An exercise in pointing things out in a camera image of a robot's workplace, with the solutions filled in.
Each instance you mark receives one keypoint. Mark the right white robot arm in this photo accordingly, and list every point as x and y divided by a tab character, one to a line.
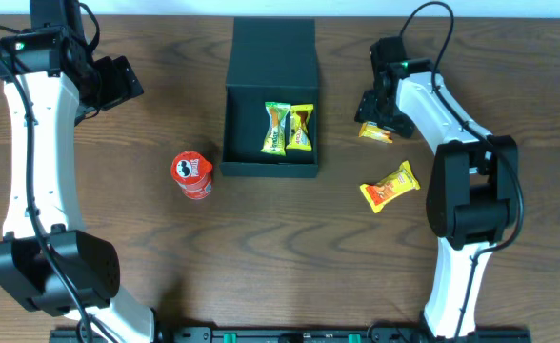
474	193

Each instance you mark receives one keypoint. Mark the yellow biscuit packet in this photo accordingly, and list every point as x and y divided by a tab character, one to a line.
372	131

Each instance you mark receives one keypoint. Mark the red Pringles can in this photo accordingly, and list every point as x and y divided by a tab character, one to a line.
193	173

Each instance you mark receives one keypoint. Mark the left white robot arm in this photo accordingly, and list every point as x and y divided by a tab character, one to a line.
48	261

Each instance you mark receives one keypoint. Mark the black gift box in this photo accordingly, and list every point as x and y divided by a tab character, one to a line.
272	99

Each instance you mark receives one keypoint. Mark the yellow brown chocolate packet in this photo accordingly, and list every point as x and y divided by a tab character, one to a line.
298	120

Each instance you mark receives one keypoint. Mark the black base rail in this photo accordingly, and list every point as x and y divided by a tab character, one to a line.
376	335

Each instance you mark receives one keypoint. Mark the orange yellow snack packet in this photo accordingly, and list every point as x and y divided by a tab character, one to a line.
397	183

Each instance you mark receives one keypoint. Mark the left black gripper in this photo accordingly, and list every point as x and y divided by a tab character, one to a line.
123	78

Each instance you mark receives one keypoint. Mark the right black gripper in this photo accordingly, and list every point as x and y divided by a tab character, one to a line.
372	110

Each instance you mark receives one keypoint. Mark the green yellow snack packet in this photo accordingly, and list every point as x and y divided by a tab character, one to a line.
274	142

